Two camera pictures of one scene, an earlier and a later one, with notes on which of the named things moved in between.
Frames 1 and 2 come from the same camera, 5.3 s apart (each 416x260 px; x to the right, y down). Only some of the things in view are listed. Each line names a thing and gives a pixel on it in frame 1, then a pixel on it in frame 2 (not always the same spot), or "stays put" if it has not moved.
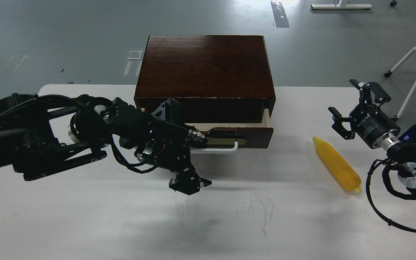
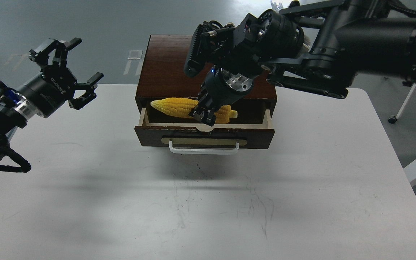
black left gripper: (173, 152) -> (47, 92)
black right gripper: (367, 120) -> (220, 87)
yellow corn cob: (344, 174) -> (183, 107)
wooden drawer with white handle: (226, 138) stays put
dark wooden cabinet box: (215, 79) stays put
